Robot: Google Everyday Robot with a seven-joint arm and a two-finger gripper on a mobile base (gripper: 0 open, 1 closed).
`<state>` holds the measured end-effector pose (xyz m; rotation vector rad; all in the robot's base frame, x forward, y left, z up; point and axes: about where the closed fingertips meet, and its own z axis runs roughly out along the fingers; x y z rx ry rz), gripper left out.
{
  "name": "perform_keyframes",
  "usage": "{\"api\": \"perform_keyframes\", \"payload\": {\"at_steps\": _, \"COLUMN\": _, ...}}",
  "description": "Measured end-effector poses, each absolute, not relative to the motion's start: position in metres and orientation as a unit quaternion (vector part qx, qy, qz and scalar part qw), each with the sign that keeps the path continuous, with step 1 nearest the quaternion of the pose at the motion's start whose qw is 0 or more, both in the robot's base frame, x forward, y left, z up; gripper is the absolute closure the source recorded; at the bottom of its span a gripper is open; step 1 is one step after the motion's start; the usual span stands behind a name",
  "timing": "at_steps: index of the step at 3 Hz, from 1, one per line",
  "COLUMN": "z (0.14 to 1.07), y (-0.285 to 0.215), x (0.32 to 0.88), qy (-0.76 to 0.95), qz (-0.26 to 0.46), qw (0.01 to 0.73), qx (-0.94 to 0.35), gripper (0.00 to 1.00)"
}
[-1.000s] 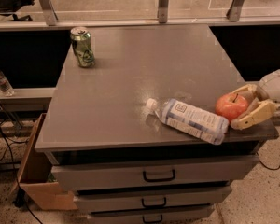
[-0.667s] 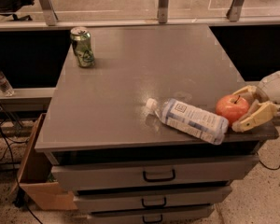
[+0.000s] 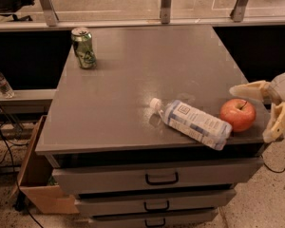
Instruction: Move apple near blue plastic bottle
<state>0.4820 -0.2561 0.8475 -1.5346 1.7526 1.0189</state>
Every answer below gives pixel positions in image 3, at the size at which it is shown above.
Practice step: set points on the red apple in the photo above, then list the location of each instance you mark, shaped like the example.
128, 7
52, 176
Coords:
239, 113

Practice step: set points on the metal window rail frame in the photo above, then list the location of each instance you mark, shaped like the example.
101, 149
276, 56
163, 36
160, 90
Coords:
139, 12

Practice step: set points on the brown cardboard box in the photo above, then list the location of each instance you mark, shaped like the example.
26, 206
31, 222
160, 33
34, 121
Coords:
33, 180

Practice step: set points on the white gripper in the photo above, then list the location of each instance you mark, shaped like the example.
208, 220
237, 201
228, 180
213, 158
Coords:
261, 90

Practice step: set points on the grey drawer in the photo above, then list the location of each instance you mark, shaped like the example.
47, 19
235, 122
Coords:
156, 202
150, 176
154, 220

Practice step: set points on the bottom grey drawer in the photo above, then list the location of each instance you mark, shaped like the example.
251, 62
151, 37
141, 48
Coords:
154, 220

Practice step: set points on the small clear water bottle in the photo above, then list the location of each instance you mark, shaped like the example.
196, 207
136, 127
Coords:
5, 87

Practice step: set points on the middle grey drawer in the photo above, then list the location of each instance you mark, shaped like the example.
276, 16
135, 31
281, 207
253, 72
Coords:
156, 202

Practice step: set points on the grey drawer cabinet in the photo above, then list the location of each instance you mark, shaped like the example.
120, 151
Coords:
102, 117

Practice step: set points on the blue label plastic bottle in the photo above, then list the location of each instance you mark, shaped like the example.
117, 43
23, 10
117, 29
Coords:
194, 123

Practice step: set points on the top grey drawer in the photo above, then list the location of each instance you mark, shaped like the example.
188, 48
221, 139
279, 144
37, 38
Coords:
150, 176

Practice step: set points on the green soda can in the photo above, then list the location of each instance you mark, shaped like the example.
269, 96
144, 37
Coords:
82, 45

